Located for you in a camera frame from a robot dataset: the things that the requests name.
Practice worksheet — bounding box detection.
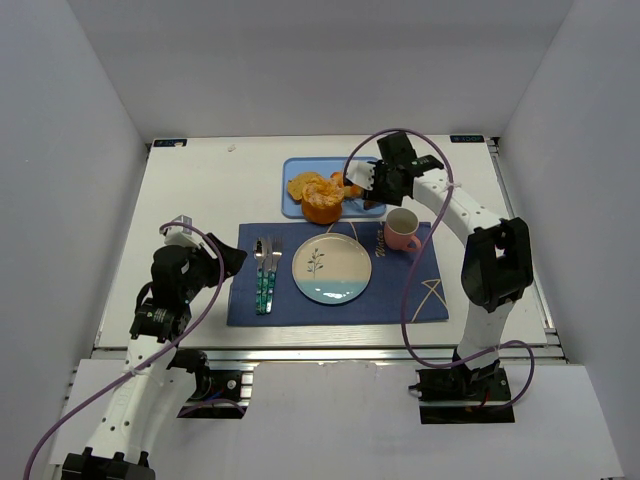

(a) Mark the teal handled spoon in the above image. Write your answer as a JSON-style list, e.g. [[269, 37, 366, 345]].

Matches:
[[254, 237, 266, 315]]

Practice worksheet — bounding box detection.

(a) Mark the sliced yellow bread loaf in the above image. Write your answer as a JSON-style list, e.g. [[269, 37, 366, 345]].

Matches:
[[287, 172, 324, 203]]

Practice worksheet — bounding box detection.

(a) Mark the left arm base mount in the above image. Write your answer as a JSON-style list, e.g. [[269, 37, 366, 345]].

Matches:
[[169, 350, 253, 419]]

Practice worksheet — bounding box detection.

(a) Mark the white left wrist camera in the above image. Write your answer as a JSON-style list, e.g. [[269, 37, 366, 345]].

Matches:
[[160, 215, 202, 248]]

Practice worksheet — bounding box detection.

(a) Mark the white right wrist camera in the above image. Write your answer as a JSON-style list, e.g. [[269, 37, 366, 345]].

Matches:
[[345, 160, 377, 191]]

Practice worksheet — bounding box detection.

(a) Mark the pink mug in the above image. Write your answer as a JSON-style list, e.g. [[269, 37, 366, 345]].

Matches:
[[383, 208, 422, 252]]

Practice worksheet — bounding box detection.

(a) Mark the left corner label sticker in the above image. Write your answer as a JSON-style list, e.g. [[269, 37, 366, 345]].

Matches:
[[152, 138, 187, 148]]

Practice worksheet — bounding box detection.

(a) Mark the teal handled fork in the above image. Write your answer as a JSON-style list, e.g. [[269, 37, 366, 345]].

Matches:
[[260, 237, 273, 314], [265, 237, 283, 314]]

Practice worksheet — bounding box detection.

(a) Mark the right corner label sticker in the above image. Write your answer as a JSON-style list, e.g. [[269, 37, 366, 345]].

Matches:
[[449, 134, 485, 143]]

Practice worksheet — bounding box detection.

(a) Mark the brown chocolate croissant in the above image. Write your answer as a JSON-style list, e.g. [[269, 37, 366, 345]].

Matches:
[[363, 200, 379, 211]]

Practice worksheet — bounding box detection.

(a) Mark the small orange bun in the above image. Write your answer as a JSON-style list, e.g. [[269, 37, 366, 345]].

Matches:
[[330, 172, 363, 199]]

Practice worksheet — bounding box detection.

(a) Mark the blue plastic tray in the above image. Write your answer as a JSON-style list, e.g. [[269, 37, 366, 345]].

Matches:
[[281, 156, 387, 219]]

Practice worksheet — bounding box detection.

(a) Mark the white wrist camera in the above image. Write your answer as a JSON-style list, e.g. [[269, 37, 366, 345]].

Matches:
[[160, 215, 202, 248], [345, 160, 377, 191]]

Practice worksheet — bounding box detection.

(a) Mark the white and blue plate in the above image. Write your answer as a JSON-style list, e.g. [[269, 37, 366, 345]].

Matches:
[[291, 233, 372, 305]]

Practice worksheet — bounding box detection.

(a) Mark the large orange sugared bun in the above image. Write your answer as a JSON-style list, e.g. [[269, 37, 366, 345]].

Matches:
[[301, 178, 344, 225]]

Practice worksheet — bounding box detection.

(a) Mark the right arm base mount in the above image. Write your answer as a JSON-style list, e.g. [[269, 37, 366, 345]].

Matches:
[[407, 366, 515, 425]]

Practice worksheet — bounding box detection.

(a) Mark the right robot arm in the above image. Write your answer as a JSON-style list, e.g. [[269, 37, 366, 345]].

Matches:
[[227, 156, 533, 378]]

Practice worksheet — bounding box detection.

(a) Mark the corner label sticker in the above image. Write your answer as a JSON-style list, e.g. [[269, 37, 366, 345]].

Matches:
[[449, 134, 485, 143], [152, 138, 187, 148]]

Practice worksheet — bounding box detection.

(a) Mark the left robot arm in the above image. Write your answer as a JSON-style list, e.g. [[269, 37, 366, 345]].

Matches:
[[61, 225, 247, 479]]

